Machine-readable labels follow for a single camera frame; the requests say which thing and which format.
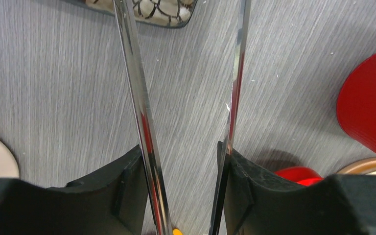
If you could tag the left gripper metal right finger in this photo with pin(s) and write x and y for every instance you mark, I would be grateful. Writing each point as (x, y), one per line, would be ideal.
(227, 147)

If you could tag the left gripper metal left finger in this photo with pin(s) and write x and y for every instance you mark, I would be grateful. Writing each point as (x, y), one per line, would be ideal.
(126, 22)

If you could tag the yellow red toy block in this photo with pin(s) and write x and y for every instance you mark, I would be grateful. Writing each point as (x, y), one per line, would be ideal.
(177, 232)

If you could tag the red round lid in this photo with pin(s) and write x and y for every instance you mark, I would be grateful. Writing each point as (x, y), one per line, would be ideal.
(301, 175)

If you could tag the black floral square plate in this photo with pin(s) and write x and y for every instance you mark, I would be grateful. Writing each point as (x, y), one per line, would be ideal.
(161, 13)

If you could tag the beige round inner lid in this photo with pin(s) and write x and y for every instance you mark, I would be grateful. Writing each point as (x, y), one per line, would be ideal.
(361, 167)

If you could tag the red cylindrical container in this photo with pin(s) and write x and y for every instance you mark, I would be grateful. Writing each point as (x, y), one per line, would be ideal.
(356, 104)

